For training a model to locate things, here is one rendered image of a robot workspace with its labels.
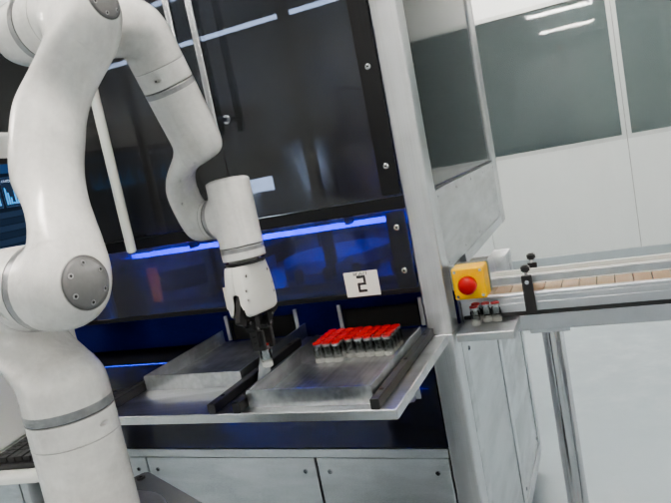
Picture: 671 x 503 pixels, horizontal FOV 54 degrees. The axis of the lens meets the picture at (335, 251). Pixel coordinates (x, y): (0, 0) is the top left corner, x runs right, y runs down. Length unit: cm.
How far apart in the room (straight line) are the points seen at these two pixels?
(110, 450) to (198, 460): 99
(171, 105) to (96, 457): 57
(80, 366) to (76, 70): 40
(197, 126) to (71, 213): 33
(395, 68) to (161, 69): 54
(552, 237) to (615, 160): 83
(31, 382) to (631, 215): 552
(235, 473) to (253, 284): 79
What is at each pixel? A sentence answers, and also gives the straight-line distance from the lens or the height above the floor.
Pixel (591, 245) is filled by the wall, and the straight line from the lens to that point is 611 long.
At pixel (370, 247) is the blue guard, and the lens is 151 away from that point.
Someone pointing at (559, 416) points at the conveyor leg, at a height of 61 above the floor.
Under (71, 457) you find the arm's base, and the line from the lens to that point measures 97.
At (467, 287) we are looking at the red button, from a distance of 143.
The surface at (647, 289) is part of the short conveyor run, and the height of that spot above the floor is 91.
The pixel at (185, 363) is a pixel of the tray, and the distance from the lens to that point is 170.
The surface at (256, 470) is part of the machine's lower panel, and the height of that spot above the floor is 54.
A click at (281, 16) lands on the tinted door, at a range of 158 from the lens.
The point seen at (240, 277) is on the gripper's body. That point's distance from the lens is 122.
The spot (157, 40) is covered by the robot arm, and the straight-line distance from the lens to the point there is 115.
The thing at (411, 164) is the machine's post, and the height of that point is 127.
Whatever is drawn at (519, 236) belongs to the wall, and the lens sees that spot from 614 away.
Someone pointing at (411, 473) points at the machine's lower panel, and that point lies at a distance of 169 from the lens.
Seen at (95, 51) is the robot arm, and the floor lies 152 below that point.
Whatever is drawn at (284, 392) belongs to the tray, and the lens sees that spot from 126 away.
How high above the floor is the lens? 132
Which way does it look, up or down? 8 degrees down
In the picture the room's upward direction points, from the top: 11 degrees counter-clockwise
